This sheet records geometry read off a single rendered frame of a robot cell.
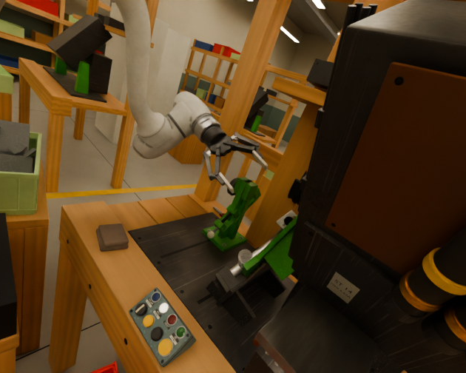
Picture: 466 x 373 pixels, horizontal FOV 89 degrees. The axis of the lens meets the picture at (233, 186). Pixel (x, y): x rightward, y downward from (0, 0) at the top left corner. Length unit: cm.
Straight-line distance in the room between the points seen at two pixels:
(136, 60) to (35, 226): 72
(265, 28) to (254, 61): 12
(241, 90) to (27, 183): 88
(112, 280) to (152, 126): 46
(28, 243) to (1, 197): 20
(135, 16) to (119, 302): 69
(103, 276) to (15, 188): 49
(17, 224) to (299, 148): 105
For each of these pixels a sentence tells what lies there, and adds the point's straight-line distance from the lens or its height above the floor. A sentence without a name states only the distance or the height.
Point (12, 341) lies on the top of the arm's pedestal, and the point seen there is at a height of 84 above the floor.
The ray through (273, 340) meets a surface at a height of 113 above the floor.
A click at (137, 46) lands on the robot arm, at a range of 73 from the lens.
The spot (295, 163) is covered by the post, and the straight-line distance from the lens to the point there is 94.
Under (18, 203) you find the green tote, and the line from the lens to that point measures 112.
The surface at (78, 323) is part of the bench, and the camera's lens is 137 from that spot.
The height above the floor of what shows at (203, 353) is 90.
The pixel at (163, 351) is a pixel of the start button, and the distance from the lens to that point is 62.
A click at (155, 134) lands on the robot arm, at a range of 82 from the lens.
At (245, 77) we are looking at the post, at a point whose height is 151.
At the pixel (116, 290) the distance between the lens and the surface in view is 73.
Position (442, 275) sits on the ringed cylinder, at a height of 137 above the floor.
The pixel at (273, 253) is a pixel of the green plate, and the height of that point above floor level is 114.
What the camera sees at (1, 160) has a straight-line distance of 126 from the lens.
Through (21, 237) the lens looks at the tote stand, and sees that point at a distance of 118.
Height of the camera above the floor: 146
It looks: 22 degrees down
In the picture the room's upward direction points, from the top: 22 degrees clockwise
